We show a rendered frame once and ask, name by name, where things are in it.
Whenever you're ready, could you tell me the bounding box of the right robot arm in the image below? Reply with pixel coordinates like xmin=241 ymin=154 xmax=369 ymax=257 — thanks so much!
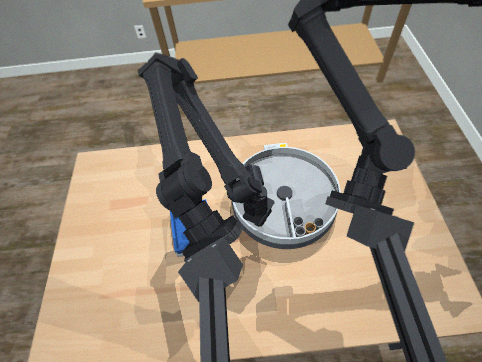
xmin=288 ymin=0 xmax=482 ymax=215

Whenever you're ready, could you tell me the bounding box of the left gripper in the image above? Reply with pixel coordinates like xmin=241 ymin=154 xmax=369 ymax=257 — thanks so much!
xmin=243 ymin=197 xmax=275 ymax=227

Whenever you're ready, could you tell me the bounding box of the blue open tray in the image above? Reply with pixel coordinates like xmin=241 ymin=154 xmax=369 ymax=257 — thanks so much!
xmin=170 ymin=211 xmax=190 ymax=254

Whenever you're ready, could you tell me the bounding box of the grey metal ring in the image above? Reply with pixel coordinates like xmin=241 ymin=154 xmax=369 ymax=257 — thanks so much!
xmin=293 ymin=216 xmax=304 ymax=229
xmin=295 ymin=226 xmax=306 ymax=237
xmin=313 ymin=217 xmax=324 ymax=231

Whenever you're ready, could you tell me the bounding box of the bronze bushing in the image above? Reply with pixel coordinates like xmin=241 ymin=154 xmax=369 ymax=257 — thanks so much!
xmin=305 ymin=222 xmax=316 ymax=235

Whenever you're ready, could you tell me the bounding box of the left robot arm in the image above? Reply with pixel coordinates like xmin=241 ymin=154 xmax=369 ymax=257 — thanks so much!
xmin=138 ymin=52 xmax=267 ymax=258

